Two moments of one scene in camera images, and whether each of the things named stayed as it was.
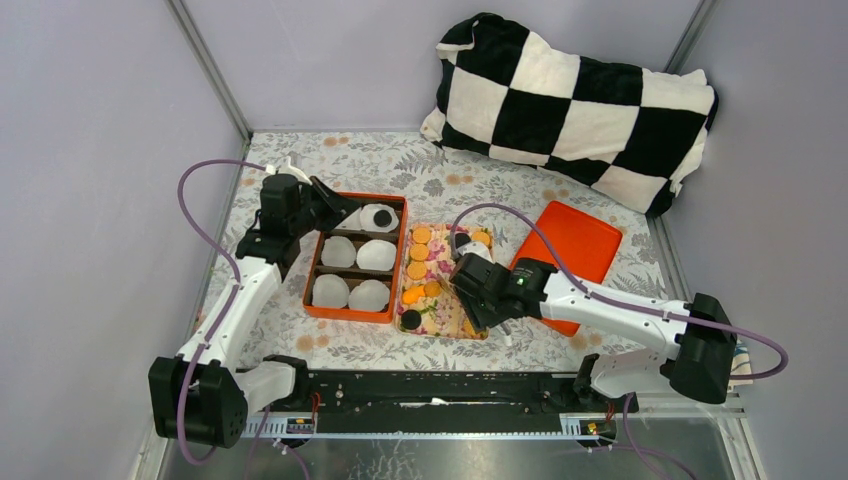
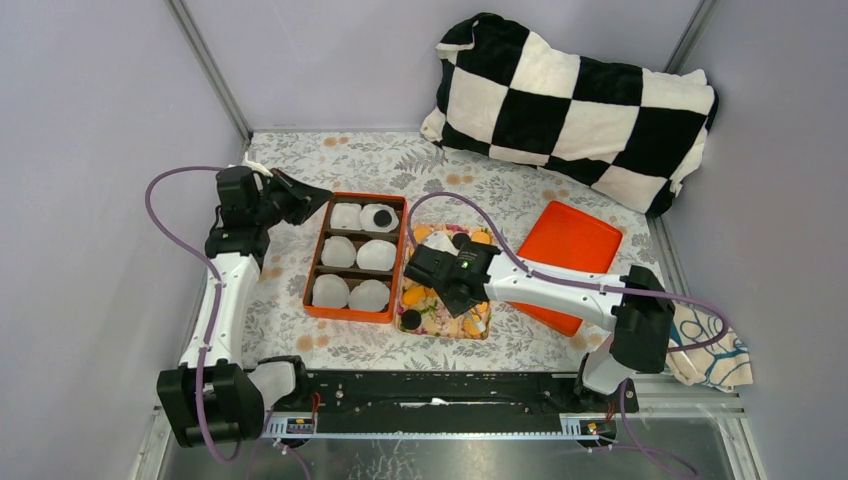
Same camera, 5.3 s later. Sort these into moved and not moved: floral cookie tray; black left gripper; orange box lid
Moved: black left gripper
Not moved: floral cookie tray; orange box lid
